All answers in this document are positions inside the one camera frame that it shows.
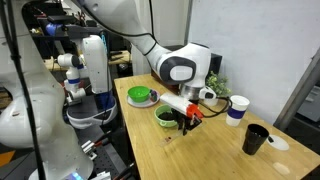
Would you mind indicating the dark coffee beans pile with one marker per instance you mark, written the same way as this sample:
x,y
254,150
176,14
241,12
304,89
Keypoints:
x,y
165,116

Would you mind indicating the wooden background desk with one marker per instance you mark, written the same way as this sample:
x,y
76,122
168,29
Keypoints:
x,y
120,58

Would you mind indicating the white tube with red end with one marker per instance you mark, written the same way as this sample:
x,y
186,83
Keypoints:
x,y
176,102

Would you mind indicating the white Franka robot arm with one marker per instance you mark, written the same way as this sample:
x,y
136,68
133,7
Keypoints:
x,y
43,110

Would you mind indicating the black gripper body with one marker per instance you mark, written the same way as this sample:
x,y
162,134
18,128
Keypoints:
x,y
191,123

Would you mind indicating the white paper cup blue band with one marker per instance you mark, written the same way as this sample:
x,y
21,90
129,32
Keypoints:
x,y
237,110

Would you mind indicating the wooden spoon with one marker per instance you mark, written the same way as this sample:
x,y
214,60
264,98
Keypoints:
x,y
168,139

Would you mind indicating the bright dark green bowl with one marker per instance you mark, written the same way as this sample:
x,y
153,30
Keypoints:
x,y
138,93

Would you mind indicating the pale lavender round plate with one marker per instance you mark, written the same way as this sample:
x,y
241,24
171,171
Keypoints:
x,y
143,104

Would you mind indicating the grey metal frame beam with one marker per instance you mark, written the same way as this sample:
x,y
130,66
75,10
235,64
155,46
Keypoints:
x,y
296,96

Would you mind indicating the silver metal bracket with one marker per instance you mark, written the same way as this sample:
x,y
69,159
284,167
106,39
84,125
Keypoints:
x,y
89,149

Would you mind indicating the small green plant white pot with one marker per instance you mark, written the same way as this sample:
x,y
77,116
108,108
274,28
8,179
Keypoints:
x,y
220,83

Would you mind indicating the black plastic cup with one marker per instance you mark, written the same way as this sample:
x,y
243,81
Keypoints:
x,y
254,140

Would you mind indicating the teal toy utensil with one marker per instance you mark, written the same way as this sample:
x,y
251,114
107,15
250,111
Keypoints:
x,y
153,97

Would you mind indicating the black optical breadboard base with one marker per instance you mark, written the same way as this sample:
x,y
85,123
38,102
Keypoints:
x,y
110,160

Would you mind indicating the white and blue mobile robot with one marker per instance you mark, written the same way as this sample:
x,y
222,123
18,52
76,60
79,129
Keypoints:
x,y
95,66

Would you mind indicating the purple toy utensil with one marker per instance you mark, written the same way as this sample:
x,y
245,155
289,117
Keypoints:
x,y
154,92

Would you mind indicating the black equipment shelf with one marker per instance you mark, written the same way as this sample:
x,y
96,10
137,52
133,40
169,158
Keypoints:
x,y
40,33

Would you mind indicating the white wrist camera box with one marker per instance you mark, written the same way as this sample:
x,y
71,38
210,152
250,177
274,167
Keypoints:
x,y
208,93

